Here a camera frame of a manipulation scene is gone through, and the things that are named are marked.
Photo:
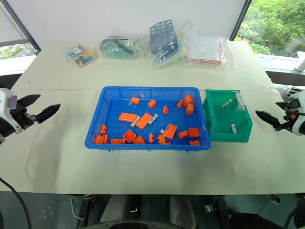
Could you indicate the black window frame bar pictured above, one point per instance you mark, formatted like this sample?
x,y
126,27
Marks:
x,y
240,19
21,27

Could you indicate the blue perforated rack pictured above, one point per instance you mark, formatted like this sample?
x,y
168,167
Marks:
x,y
162,38

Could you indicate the bag with green item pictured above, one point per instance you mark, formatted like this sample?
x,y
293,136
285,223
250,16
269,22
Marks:
x,y
118,47

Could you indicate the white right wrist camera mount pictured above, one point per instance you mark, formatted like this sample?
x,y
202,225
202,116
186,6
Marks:
x,y
300,126

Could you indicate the clear plastic bag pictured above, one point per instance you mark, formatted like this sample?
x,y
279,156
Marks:
x,y
183,47

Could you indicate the bag of colourful bricks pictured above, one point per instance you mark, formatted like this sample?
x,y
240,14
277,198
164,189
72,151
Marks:
x,y
79,55

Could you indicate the black table leg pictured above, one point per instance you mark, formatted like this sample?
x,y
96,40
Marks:
x,y
224,212
84,210

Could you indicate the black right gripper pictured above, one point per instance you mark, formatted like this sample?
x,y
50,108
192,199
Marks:
x,y
288,122

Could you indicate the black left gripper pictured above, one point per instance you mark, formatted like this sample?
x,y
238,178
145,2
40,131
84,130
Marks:
x,y
22,117

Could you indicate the clear label tag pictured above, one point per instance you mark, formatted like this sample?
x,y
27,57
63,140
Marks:
x,y
240,101

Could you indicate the blue plastic tray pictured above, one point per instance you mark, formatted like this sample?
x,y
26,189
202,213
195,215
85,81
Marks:
x,y
114,107

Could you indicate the green plastic bin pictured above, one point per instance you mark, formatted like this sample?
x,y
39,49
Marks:
x,y
221,119

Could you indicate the white crumpled bag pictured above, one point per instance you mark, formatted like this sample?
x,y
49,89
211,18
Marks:
x,y
280,90

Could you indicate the white cylindrical object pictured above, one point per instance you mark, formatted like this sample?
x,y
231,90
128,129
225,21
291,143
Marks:
x,y
300,63

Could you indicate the small orange building block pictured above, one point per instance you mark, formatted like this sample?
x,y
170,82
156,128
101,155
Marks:
x,y
165,109
151,138

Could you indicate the long orange building block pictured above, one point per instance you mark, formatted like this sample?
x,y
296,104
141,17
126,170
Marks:
x,y
117,141

